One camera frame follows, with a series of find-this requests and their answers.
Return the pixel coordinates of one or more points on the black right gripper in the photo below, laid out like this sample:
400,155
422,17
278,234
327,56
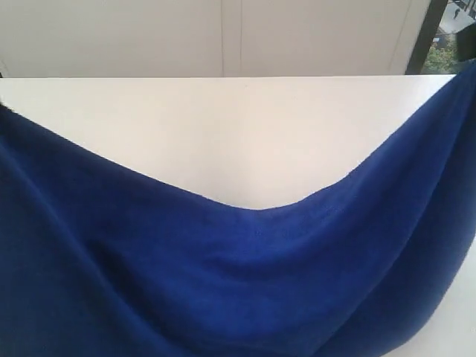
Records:
466,43

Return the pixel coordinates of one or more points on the blue microfiber cloth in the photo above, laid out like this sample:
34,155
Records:
99,260

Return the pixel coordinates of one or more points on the black window frame post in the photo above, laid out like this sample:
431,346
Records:
425,36

